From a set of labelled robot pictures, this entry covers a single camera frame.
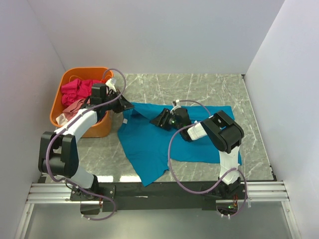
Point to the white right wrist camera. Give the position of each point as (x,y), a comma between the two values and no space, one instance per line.
(175,105)

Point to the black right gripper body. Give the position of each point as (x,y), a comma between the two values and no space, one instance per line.
(170,121)

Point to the aluminium frame rail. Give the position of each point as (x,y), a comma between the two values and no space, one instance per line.
(105,157)

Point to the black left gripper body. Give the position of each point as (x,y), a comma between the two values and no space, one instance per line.
(116,106)

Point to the magenta t shirt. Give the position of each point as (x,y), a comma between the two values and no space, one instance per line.
(76,90)

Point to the black base crossbeam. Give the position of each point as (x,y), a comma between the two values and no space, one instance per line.
(166,195)

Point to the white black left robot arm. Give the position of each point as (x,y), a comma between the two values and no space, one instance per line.
(58,153)

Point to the orange plastic laundry basket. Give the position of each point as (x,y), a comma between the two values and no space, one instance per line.
(100,129)

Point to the dusty pink t shirt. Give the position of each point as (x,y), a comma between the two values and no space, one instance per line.
(73,109)

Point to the blue t shirt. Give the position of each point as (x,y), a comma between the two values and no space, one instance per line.
(149,147)

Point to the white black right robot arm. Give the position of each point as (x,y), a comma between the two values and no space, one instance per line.
(225,134)

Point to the white cloth in basket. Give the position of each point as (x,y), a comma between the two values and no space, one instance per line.
(61,119)

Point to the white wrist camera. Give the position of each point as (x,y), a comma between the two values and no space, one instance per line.
(112,83)
(175,105)

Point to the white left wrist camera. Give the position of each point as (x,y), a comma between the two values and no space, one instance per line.
(112,83)

